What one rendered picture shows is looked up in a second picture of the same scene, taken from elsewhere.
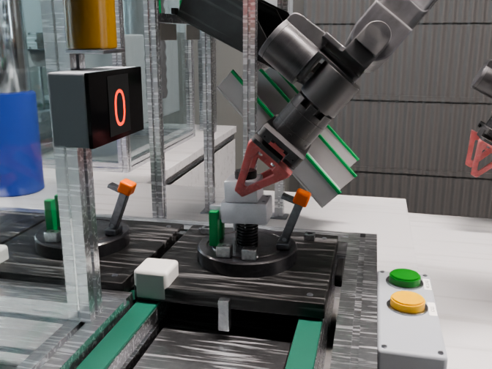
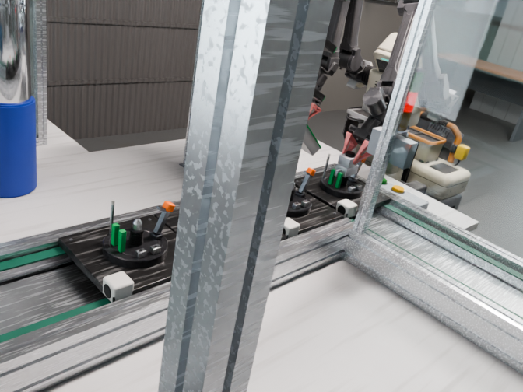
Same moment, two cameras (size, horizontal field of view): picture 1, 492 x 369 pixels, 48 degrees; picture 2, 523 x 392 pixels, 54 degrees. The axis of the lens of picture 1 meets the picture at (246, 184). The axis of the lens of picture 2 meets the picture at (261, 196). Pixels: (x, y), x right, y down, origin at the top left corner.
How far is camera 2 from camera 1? 149 cm
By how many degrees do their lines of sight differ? 58
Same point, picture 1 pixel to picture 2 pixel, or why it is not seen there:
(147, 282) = (352, 211)
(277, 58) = (378, 107)
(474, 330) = not seen: hidden behind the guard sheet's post
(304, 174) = (309, 141)
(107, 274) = (332, 214)
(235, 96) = not seen: hidden behind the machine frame
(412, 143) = (68, 59)
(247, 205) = (353, 167)
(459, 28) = not seen: outside the picture
